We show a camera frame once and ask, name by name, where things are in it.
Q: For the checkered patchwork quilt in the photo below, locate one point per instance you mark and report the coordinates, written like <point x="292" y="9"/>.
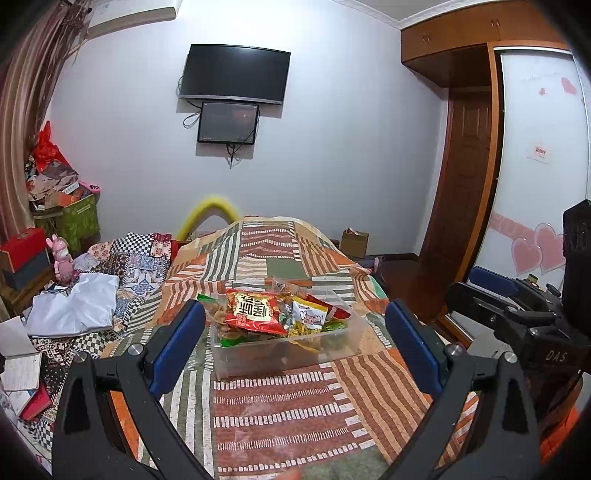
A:
<point x="138" y="263"/>

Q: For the black wall television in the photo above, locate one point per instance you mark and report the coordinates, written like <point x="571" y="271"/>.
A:
<point x="235" y="74"/>

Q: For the red yellow snack packet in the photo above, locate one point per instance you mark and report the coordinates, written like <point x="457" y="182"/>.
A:
<point x="330" y="309"/>

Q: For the red gift box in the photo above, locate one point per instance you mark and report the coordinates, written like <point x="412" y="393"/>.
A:
<point x="23" y="249"/>

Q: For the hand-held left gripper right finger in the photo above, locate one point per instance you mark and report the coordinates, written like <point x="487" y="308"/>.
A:
<point x="411" y="346"/>

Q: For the red book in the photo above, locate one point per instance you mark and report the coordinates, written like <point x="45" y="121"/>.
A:
<point x="34" y="404"/>

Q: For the pink toy figure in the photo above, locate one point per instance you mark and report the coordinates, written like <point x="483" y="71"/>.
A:
<point x="62" y="263"/>

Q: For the cardboard box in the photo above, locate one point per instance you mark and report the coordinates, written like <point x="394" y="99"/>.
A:
<point x="354" y="244"/>

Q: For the red plastic bag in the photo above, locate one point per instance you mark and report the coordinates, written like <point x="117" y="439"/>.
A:
<point x="46" y="152"/>

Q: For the pile of paper bags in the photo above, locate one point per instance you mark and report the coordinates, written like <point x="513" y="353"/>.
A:
<point x="55" y="184"/>

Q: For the striped patchwork blanket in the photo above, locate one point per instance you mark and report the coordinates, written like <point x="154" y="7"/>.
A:
<point x="286" y="415"/>

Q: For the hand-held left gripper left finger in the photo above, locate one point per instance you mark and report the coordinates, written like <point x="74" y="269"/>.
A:
<point x="182" y="341"/>

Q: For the red snack bag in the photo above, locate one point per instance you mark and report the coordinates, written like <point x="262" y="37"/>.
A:
<point x="254" y="311"/>

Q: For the yellow white snack packet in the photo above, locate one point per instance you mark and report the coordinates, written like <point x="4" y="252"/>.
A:
<point x="307" y="318"/>

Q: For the clear plastic container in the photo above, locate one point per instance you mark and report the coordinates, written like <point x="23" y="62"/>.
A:
<point x="277" y="364"/>

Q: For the white notebook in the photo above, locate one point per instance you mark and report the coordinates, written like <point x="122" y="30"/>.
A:
<point x="18" y="369"/>

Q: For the small wall monitor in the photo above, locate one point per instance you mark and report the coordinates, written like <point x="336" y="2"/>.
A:
<point x="228" y="122"/>

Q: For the white cloth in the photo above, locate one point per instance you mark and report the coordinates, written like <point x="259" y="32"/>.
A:
<point x="78" y="304"/>

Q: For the yellow foam tube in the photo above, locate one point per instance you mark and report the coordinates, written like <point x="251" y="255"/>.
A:
<point x="207" y="203"/>

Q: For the white air conditioner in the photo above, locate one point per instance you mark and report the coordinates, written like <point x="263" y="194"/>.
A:
<point x="134" y="16"/>

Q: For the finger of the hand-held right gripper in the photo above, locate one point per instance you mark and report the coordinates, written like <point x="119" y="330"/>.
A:
<point x="475" y="304"/>
<point x="491" y="279"/>

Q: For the green patterned box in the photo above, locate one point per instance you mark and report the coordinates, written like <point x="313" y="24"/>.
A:
<point x="76" y="221"/>

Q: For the striped curtain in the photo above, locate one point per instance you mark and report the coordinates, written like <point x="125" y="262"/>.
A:
<point x="27" y="92"/>

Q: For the white sliding door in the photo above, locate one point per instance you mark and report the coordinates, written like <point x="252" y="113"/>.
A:
<point x="531" y="115"/>

